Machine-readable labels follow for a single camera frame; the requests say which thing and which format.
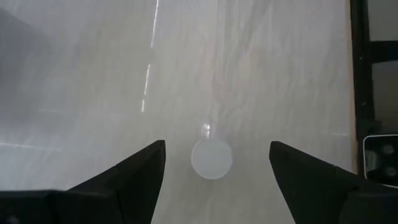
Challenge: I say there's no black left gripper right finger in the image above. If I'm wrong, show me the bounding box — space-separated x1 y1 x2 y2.
269 141 358 224

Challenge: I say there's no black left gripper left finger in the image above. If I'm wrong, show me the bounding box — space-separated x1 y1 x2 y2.
68 139 167 224

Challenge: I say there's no blue bottle with red pills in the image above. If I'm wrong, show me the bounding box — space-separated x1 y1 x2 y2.
190 138 234 180

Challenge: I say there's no black table camera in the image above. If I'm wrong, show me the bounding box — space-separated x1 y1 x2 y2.
363 134 398 189

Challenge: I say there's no black aluminium station frame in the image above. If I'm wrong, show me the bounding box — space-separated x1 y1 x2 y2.
349 0 398 175

